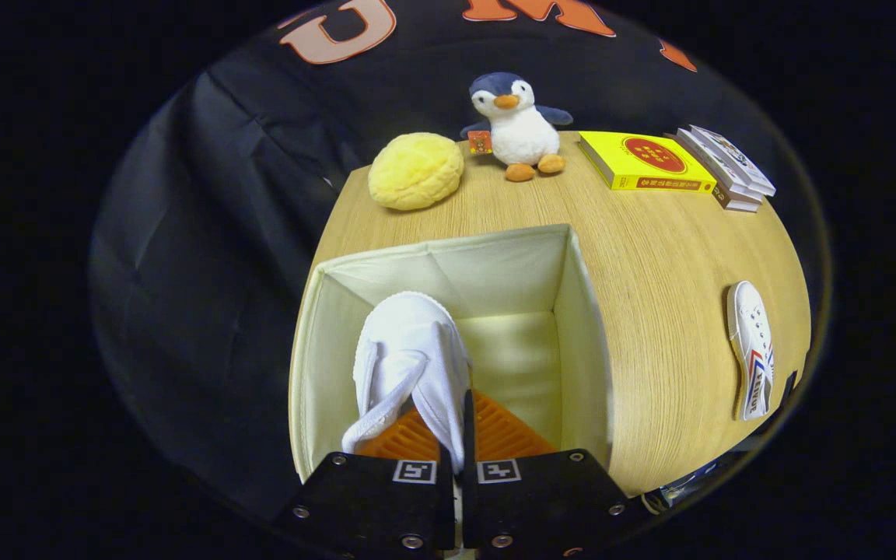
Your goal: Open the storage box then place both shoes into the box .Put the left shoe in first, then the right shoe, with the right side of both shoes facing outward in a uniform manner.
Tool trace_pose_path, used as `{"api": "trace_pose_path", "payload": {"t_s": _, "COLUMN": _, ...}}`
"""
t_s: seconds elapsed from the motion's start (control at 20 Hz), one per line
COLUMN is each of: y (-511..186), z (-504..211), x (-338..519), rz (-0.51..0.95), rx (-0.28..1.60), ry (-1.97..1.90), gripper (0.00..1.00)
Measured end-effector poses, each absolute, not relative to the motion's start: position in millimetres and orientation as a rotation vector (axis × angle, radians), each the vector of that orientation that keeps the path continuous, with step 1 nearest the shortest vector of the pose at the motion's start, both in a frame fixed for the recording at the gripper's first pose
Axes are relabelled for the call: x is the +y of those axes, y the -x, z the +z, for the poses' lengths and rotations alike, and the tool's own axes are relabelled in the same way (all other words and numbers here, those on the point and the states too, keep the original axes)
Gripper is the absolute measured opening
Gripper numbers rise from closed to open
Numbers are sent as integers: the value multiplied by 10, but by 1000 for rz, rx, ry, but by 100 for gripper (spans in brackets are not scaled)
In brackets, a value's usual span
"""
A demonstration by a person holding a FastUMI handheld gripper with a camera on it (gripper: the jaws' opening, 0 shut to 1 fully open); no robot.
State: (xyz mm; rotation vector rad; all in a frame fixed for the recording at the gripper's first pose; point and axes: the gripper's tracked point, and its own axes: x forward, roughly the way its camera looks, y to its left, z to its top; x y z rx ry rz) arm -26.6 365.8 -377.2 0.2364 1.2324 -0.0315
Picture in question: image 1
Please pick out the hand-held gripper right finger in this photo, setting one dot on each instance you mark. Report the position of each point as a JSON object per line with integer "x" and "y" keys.
{"x": 541, "y": 498}

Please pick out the beige fabric storage box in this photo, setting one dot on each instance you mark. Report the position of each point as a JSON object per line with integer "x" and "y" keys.
{"x": 510, "y": 272}

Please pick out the white canvas shoe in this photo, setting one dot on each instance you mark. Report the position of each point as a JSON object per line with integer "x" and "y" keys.
{"x": 751, "y": 342}
{"x": 417, "y": 350}

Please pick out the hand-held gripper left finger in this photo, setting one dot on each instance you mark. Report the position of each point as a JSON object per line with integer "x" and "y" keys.
{"x": 370, "y": 498}

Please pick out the yellow book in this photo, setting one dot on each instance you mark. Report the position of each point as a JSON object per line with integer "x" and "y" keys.
{"x": 642, "y": 159}

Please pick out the yellow round plush toy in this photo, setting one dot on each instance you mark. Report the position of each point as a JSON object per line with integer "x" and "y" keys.
{"x": 417, "y": 171}

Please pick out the penguin plush toy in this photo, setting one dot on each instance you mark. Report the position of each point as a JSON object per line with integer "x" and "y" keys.
{"x": 522, "y": 128}

